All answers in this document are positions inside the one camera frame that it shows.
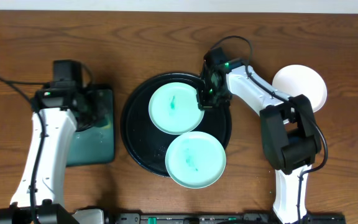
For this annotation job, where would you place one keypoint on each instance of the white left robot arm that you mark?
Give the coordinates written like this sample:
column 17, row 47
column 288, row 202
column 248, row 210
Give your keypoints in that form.
column 72, row 125

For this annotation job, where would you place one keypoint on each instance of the mint green plate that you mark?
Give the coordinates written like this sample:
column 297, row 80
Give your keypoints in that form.
column 195, row 160
column 173, row 108

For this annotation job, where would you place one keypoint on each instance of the round black tray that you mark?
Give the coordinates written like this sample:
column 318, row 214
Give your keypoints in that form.
column 146, row 144

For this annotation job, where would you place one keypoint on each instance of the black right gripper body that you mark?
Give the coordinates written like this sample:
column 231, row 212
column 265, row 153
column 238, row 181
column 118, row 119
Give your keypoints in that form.
column 211, row 98

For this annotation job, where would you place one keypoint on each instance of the dark green rectangular tray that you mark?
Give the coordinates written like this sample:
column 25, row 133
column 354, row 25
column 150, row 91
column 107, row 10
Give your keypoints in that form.
column 96, row 145

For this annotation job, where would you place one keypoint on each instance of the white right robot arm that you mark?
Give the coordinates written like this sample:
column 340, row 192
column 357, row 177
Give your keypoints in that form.
column 291, row 139

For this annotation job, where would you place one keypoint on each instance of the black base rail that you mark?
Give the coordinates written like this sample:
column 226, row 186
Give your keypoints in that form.
column 135, row 218

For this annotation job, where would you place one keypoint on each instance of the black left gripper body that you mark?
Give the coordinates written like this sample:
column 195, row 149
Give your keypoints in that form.
column 89, row 109

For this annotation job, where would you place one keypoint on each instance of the white plate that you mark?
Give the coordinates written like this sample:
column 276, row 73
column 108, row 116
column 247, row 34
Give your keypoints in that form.
column 302, row 80

